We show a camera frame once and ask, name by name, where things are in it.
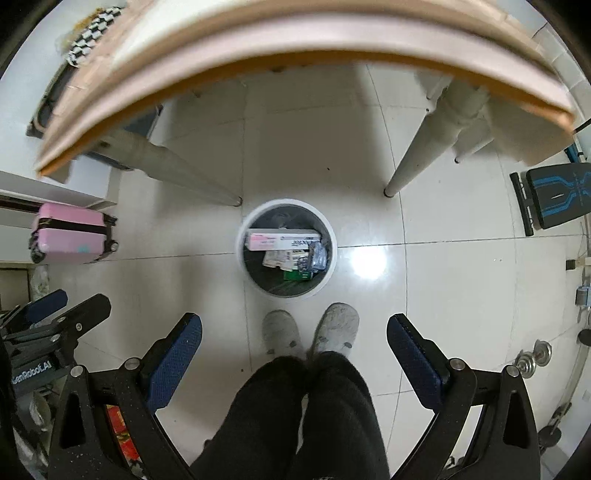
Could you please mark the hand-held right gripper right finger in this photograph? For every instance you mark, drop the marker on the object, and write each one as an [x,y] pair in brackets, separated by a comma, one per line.
[413,364]

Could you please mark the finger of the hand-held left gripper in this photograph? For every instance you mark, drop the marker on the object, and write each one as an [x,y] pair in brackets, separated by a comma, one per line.
[46,302]
[85,311]

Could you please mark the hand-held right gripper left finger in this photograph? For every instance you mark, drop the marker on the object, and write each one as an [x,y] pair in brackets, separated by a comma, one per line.
[178,364]

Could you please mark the white round waste bin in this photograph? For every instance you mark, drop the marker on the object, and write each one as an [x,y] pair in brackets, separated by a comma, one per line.
[251,281]

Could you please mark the blue plastic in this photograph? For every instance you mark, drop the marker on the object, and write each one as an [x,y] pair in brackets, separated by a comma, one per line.
[320,254]

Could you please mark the green white box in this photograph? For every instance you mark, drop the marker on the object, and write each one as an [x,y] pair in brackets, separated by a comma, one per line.
[298,275]

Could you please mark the pale yellow box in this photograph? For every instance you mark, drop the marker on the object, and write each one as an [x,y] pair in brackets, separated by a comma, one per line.
[281,259]

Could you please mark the large silver blister pack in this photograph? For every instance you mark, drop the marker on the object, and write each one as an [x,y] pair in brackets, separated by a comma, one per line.
[302,264]

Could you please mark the long white box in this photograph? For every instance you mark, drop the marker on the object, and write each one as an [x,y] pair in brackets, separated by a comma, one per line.
[281,240]

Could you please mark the pink suitcase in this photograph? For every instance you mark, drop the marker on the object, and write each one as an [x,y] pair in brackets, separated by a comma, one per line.
[69,235]

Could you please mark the grey right slipper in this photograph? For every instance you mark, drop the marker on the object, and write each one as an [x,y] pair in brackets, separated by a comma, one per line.
[337,327]

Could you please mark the grey slipper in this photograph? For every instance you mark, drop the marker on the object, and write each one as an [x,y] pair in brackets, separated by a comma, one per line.
[280,332]
[337,327]

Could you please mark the red printed packet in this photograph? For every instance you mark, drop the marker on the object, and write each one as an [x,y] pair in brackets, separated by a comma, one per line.
[121,434]

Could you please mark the grey left slipper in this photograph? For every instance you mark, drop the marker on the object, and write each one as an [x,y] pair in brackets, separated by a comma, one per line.
[280,332]

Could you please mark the silver dumbbell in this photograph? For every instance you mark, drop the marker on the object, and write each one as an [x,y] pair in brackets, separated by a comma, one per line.
[533,360]

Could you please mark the person's black trousers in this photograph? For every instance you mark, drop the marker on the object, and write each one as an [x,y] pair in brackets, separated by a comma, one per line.
[300,415]

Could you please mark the black sit-up bench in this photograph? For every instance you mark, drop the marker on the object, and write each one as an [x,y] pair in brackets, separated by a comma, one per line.
[558,198]

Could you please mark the black white checkered cloth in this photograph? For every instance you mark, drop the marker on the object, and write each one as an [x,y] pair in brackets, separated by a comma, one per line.
[87,39]

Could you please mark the checked pattern table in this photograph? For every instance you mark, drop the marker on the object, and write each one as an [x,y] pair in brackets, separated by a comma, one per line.
[277,41]

